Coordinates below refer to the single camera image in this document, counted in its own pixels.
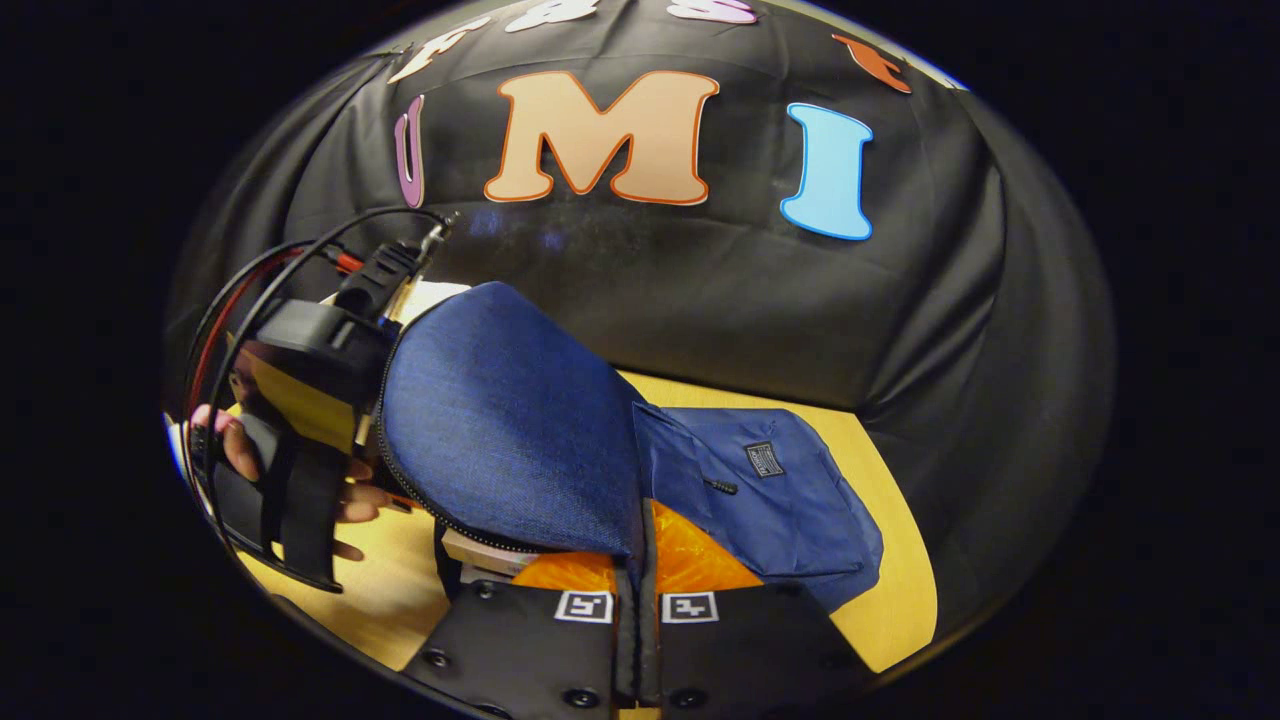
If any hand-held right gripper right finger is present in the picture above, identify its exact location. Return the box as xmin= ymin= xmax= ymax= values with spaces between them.
xmin=642 ymin=500 xmax=871 ymax=720

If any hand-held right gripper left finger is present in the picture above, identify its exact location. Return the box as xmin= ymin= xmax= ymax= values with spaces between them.
xmin=400 ymin=530 xmax=641 ymax=720

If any pink book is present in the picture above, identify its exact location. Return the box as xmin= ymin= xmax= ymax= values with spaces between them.
xmin=440 ymin=528 xmax=546 ymax=583

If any blue schoolbag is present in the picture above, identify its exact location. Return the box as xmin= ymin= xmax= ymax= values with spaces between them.
xmin=378 ymin=282 xmax=884 ymax=613

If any black backdrop cloth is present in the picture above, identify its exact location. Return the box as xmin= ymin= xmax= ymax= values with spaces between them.
xmin=165 ymin=0 xmax=1116 ymax=641

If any black cable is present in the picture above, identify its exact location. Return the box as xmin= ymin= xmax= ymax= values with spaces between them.
xmin=180 ymin=207 xmax=456 ymax=561

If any red cable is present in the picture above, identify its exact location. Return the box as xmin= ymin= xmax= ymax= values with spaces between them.
xmin=185 ymin=247 xmax=366 ymax=421

